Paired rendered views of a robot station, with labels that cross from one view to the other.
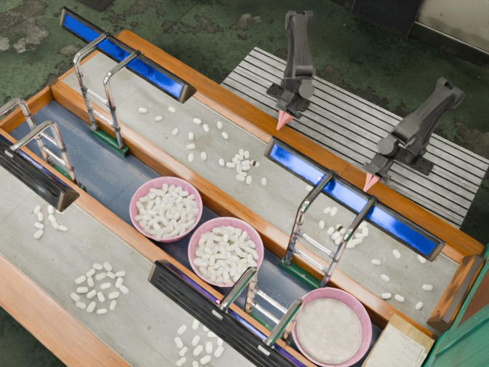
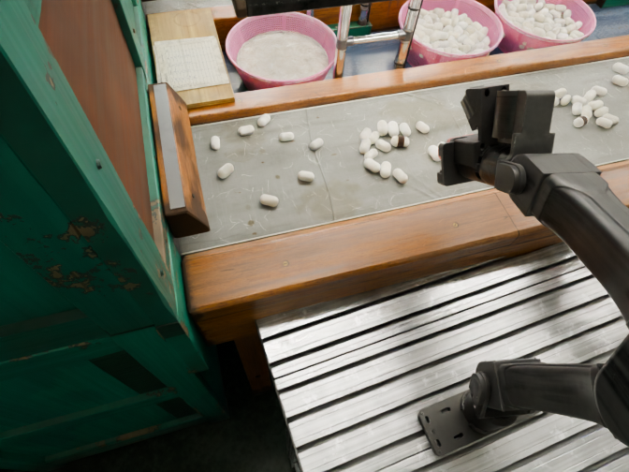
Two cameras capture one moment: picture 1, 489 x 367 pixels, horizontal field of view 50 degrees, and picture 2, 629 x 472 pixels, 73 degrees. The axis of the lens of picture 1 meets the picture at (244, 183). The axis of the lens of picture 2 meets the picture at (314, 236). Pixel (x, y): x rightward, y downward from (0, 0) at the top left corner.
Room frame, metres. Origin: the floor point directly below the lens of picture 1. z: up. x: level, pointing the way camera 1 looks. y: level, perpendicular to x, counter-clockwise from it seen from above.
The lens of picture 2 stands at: (1.18, -0.97, 1.39)
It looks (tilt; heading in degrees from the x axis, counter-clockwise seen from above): 59 degrees down; 127
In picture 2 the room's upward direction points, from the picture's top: 6 degrees clockwise
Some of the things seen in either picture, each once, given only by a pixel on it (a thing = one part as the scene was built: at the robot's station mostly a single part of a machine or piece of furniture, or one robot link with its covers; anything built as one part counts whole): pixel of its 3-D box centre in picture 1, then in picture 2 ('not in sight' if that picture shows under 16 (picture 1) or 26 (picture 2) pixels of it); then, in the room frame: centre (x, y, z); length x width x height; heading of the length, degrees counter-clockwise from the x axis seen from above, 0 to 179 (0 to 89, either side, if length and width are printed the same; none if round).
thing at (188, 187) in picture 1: (167, 212); (535, 26); (0.94, 0.28, 0.72); 0.27 x 0.27 x 0.10
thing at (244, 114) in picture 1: (274, 145); (612, 202); (1.34, -0.11, 0.67); 1.81 x 0.12 x 0.19; 58
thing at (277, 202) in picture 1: (245, 169); (573, 115); (1.17, 0.00, 0.73); 1.81 x 0.30 x 0.02; 58
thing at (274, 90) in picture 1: (289, 92); not in sight; (1.62, -0.16, 0.71); 0.20 x 0.07 x 0.08; 62
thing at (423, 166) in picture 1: (412, 154); (489, 406); (1.34, -0.69, 0.71); 0.20 x 0.07 x 0.08; 62
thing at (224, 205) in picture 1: (217, 202); (529, 73); (1.02, 0.09, 0.71); 1.81 x 0.05 x 0.11; 58
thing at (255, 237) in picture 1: (225, 255); (445, 38); (0.79, 0.04, 0.72); 0.27 x 0.27 x 0.10
